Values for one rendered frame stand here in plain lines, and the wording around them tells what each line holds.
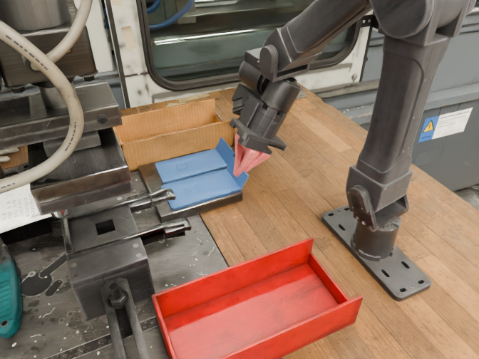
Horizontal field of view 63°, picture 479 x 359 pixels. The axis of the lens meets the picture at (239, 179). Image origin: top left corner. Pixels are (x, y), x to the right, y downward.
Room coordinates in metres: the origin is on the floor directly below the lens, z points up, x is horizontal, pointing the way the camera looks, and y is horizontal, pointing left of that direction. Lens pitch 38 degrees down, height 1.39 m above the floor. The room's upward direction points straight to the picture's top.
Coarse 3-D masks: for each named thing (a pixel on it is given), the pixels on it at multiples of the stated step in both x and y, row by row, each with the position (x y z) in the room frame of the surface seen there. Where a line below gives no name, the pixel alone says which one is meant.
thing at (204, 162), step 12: (192, 156) 0.69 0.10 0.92; (204, 156) 0.69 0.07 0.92; (216, 156) 0.69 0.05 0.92; (228, 156) 0.67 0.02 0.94; (156, 168) 0.65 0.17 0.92; (168, 168) 0.64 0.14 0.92; (192, 168) 0.64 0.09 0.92; (204, 168) 0.64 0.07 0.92; (216, 168) 0.64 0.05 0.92; (168, 180) 0.60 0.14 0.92
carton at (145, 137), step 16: (144, 112) 0.80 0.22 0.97; (160, 112) 0.81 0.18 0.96; (176, 112) 0.83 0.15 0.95; (192, 112) 0.84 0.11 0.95; (208, 112) 0.86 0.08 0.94; (128, 128) 0.78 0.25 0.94; (144, 128) 0.79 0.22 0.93; (160, 128) 0.81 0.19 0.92; (176, 128) 0.82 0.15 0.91; (192, 128) 0.72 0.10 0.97; (208, 128) 0.74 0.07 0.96; (224, 128) 0.75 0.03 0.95; (128, 144) 0.67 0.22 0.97; (144, 144) 0.68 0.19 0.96; (160, 144) 0.69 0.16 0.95; (176, 144) 0.71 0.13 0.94; (192, 144) 0.72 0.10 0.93; (208, 144) 0.74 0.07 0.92; (128, 160) 0.66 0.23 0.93; (144, 160) 0.68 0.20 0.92; (160, 160) 0.69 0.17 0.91
